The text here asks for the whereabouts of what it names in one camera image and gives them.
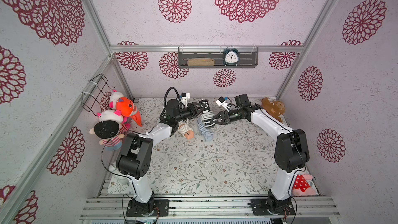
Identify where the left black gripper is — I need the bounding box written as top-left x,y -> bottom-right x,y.
176,102 -> 207,122

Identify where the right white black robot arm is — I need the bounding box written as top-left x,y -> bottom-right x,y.
211,94 -> 309,201

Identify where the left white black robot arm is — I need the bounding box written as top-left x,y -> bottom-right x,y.
116,99 -> 210,204

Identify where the light blue power strip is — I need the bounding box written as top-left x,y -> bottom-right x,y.
197,119 -> 214,142

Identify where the tan pouch on shelf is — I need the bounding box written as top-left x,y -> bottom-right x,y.
187,58 -> 215,66

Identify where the floral table mat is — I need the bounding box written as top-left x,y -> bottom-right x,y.
107,97 -> 312,196

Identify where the brown teddy bear plush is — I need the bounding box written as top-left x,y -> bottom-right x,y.
261,97 -> 286,122

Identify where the teal alarm clock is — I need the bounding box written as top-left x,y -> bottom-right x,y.
223,48 -> 240,66

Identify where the orange fish plush toy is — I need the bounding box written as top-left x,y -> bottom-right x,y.
109,90 -> 143,127

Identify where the black faced striped plush doll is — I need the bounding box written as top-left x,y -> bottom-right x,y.
89,110 -> 131,151

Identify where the pink plush red dotted dress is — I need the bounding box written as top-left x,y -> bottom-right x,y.
292,174 -> 318,197

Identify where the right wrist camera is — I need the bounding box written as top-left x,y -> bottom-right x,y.
216,97 -> 229,111

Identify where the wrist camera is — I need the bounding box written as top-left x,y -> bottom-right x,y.
216,97 -> 229,111
180,92 -> 190,107

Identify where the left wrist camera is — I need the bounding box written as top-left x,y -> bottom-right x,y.
180,92 -> 190,107

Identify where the pink power strip white cord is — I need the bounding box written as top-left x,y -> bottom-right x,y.
178,122 -> 195,140

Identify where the grey wall shelf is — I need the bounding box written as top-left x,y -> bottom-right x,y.
177,46 -> 259,69

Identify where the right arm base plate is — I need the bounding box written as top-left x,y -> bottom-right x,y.
248,198 -> 295,216

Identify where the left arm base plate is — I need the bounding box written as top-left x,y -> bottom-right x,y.
125,199 -> 170,217

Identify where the black wire wall basket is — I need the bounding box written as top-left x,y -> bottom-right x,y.
80,73 -> 115,116

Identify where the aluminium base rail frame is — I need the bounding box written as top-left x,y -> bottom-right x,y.
79,195 -> 342,224

